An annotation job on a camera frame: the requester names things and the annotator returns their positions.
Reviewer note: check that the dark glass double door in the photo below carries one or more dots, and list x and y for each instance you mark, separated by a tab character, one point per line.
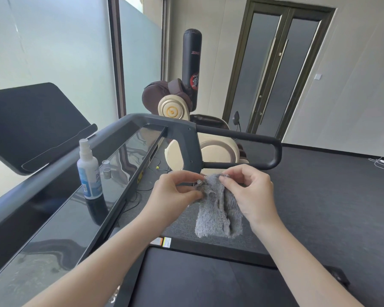
259	76

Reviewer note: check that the small clear bottle cap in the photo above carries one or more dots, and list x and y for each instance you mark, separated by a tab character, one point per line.
106	164

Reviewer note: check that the person's right forearm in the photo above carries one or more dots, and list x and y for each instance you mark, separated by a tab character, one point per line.
307	268

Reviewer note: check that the small black stand device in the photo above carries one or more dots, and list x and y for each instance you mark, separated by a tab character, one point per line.
236	118

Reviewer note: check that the black console screen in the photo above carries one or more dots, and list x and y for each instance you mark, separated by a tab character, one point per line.
35	124

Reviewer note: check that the beige brown massage chair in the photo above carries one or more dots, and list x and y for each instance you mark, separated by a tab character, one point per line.
171	110

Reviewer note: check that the black punching bag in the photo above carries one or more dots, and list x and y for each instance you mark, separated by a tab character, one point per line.
192	60

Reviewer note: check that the dark grey treadmill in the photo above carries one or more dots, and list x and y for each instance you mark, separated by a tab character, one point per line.
195	278

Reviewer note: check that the white blue spray bottle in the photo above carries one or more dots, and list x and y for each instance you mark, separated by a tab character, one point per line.
89	175

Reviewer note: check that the grey fluffy cloth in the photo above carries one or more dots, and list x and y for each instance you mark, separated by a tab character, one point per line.
216	217

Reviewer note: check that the person's left hand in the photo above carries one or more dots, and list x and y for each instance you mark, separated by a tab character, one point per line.
163	201

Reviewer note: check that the person's left forearm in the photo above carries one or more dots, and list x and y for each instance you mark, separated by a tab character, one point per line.
96	268

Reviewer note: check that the person's right hand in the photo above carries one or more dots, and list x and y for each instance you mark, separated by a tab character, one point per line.
256	198

